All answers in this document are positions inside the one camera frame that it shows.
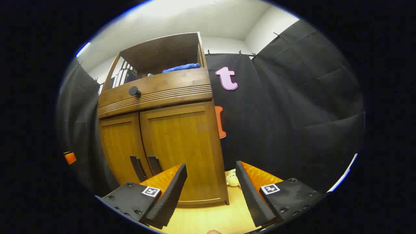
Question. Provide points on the black backdrop cloth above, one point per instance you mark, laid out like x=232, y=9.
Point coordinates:
x=292, y=113

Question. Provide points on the yellow green plush toy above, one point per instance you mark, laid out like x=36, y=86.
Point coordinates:
x=232, y=178

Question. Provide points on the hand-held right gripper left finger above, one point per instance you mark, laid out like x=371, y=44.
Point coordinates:
x=169, y=201

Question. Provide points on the blue folded towel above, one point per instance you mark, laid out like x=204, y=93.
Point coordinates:
x=182, y=68

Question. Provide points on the wooden cabinet door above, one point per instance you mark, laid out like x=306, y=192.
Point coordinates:
x=120, y=146
x=182, y=136

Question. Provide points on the wooden drawer with black knob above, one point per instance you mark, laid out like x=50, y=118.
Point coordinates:
x=169, y=83

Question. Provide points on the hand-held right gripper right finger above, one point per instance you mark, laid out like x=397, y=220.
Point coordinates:
x=253, y=201

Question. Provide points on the ceiling light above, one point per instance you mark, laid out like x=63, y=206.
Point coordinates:
x=83, y=49

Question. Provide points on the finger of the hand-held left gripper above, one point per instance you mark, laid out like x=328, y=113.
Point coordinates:
x=70, y=158

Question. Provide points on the wooden double-door shoe cabinet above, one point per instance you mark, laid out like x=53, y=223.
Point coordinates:
x=162, y=52

